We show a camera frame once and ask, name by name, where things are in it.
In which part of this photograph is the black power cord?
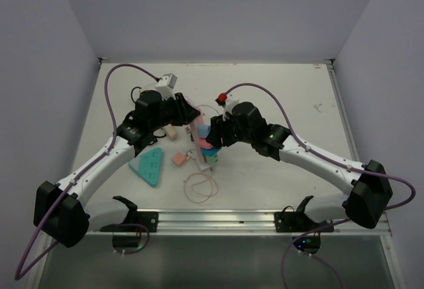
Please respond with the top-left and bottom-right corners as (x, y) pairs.
(129, 86), (166, 147)

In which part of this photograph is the pink plug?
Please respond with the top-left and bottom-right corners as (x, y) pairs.
(171, 152), (189, 168)

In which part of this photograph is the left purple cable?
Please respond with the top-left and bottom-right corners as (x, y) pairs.
(13, 64), (160, 282)

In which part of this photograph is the white plug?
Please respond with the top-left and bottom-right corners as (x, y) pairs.
(185, 148), (199, 159)

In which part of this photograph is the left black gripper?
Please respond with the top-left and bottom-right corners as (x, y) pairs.
(150, 92), (200, 131)

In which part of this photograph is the teal plug adapter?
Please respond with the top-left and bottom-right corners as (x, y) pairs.
(201, 148), (219, 156)

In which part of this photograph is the blue plug adapter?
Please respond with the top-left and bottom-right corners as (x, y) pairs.
(197, 124), (211, 139)

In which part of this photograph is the pink plug adapter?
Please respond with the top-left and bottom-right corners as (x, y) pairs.
(198, 138), (214, 150)

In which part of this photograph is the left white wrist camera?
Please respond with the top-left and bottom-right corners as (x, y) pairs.
(155, 73), (178, 99)

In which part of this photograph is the white usb charger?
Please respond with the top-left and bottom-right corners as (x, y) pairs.
(198, 164), (214, 173)

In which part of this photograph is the aluminium front rail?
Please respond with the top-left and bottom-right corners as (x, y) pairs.
(85, 207), (392, 237)

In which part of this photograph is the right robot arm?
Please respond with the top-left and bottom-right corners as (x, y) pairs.
(206, 102), (393, 231)

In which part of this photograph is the teal triangular socket adapter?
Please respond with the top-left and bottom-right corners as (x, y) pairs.
(128, 147), (163, 188)

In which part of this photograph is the beige power strip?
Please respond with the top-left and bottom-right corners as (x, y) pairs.
(164, 125), (178, 141)

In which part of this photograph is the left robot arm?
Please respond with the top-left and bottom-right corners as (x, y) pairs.
(34, 90), (201, 248)

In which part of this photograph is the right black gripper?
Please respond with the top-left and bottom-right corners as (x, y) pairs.
(206, 112), (254, 149)

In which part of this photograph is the mint green plug adapter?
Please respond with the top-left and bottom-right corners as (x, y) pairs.
(203, 154), (219, 166)

